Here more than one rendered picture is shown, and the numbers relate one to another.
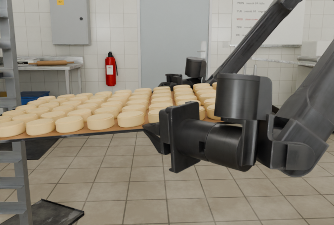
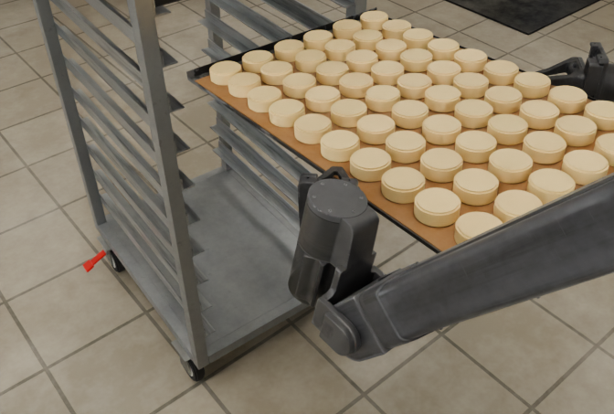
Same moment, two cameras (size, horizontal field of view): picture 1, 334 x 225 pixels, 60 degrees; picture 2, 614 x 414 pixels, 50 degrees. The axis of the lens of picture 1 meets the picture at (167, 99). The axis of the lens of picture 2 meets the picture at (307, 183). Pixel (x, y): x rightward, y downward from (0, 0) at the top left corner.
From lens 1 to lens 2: 58 cm
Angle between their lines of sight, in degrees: 55
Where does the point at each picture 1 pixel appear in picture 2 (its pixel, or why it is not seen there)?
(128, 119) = (323, 148)
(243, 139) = (300, 273)
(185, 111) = not seen: hidden behind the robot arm
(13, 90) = not seen: outside the picture
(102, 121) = (302, 134)
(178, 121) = not seen: hidden behind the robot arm
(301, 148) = (336, 329)
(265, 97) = (343, 246)
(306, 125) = (365, 312)
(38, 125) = (253, 100)
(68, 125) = (275, 118)
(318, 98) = (393, 292)
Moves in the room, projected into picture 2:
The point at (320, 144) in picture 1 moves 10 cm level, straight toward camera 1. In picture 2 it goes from (374, 344) to (262, 355)
